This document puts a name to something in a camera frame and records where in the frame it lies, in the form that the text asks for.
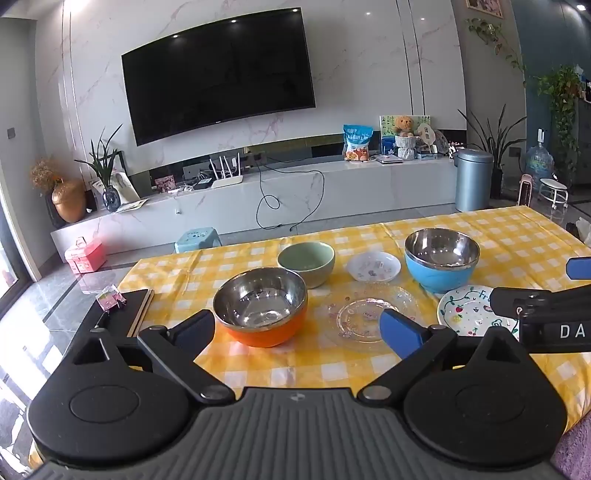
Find clear glass plate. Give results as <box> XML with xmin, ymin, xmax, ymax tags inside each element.
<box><xmin>322</xmin><ymin>281</ymin><xmax>423</xmax><ymax>354</ymax></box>

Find small pink packet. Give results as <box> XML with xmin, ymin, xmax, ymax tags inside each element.
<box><xmin>95</xmin><ymin>285</ymin><xmax>127</xmax><ymax>313</ymax></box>

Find wall picture frame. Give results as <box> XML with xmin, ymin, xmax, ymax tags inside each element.
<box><xmin>465</xmin><ymin>0</ymin><xmax>504</xmax><ymax>19</ymax></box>

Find large water bottle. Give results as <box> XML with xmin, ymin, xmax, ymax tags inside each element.
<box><xmin>525</xmin><ymin>130</ymin><xmax>555</xmax><ymax>186</ymax></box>

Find teddy bear bouquet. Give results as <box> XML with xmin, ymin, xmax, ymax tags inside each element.
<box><xmin>392</xmin><ymin>115</ymin><xmax>420</xmax><ymax>160</ymax></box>

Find dried flowers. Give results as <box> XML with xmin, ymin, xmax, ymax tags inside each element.
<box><xmin>30</xmin><ymin>157</ymin><xmax>63</xmax><ymax>191</ymax></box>

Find white round stool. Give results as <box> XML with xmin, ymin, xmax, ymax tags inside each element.
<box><xmin>538</xmin><ymin>178</ymin><xmax>570</xmax><ymax>210</ymax></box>

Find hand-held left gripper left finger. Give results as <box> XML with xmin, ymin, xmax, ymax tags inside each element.
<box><xmin>67</xmin><ymin>310</ymin><xmax>237</xmax><ymax>408</ymax></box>

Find round paddle fan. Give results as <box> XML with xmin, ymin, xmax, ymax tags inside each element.
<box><xmin>418</xmin><ymin>121</ymin><xmax>438</xmax><ymax>151</ymax></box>

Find white marble tv cabinet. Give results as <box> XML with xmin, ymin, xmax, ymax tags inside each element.
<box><xmin>50</xmin><ymin>157</ymin><xmax>462</xmax><ymax>264</ymax></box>

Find blue steel bowl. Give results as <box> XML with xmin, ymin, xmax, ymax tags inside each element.
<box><xmin>404</xmin><ymin>228</ymin><xmax>481</xmax><ymax>294</ymax></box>

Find light blue plastic stool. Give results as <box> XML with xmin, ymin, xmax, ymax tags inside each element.
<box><xmin>174</xmin><ymin>227</ymin><xmax>221</xmax><ymax>254</ymax></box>

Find green leafy plant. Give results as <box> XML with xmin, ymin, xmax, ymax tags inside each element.
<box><xmin>74</xmin><ymin>124</ymin><xmax>124</xmax><ymax>190</ymax></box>

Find pink box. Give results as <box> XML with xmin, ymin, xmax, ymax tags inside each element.
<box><xmin>65</xmin><ymin>236</ymin><xmax>108</xmax><ymax>275</ymax></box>

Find gold vase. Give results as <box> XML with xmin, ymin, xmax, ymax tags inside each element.
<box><xmin>51</xmin><ymin>179</ymin><xmax>88</xmax><ymax>224</ymax></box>

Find white router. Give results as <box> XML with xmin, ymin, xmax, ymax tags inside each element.
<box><xmin>209</xmin><ymin>154</ymin><xmax>245</xmax><ymax>189</ymax></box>

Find white painted plate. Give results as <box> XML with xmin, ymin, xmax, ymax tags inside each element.
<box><xmin>437</xmin><ymin>285</ymin><xmax>520</xmax><ymax>339</ymax></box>

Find white plastic bag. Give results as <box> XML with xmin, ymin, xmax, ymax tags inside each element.
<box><xmin>566</xmin><ymin>217</ymin><xmax>591</xmax><ymax>246</ymax></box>

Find hanging vine plant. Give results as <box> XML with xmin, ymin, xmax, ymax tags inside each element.
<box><xmin>536</xmin><ymin>65</ymin><xmax>583</xmax><ymax>158</ymax></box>

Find grey metal trash can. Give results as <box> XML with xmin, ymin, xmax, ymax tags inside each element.
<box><xmin>454</xmin><ymin>148</ymin><xmax>494</xmax><ymax>213</ymax></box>

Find trailing green vine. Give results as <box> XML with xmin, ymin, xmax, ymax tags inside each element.
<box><xmin>466</xmin><ymin>17</ymin><xmax>527</xmax><ymax>84</ymax></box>

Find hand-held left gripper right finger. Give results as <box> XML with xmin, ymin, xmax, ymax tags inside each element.
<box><xmin>356</xmin><ymin>308</ymin><xmax>527</xmax><ymax>407</ymax></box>

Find green ceramic bowl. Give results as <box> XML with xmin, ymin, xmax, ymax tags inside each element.
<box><xmin>277</xmin><ymin>242</ymin><xmax>336</xmax><ymax>289</ymax></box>

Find yellow checked tablecloth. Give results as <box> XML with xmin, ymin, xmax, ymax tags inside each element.
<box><xmin>28</xmin><ymin>205</ymin><xmax>591</xmax><ymax>468</ymax></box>

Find pink heater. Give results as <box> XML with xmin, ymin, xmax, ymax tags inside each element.
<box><xmin>517</xmin><ymin>174</ymin><xmax>535</xmax><ymax>208</ymax></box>

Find black wall television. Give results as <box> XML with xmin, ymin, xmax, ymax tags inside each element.
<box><xmin>121</xmin><ymin>7</ymin><xmax>317</xmax><ymax>147</ymax></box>

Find orange steel bowl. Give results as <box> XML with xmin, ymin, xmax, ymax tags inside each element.
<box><xmin>213</xmin><ymin>267</ymin><xmax>308</xmax><ymax>348</ymax></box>

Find small white printed plate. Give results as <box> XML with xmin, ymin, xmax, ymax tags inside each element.
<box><xmin>346</xmin><ymin>250</ymin><xmax>402</xmax><ymax>282</ymax></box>

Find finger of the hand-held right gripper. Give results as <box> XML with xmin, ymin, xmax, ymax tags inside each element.
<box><xmin>488</xmin><ymin>285</ymin><xmax>591</xmax><ymax>329</ymax></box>
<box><xmin>566</xmin><ymin>257</ymin><xmax>591</xmax><ymax>280</ymax></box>

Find green painting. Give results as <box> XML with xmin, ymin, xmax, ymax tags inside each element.
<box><xmin>379</xmin><ymin>114</ymin><xmax>432</xmax><ymax>155</ymax></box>

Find black cable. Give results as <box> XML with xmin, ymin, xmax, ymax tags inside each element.
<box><xmin>256</xmin><ymin>161</ymin><xmax>324</xmax><ymax>232</ymax></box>

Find blue snack bag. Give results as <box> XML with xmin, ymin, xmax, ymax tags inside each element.
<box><xmin>342</xmin><ymin>124</ymin><xmax>375</xmax><ymax>162</ymax></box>

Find dark blue cabinet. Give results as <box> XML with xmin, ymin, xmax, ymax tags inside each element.
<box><xmin>573</xmin><ymin>97</ymin><xmax>591</xmax><ymax>195</ymax></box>

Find tall plant in black pot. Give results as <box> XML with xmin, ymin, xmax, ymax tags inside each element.
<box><xmin>457</xmin><ymin>108</ymin><xmax>527</xmax><ymax>200</ymax></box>

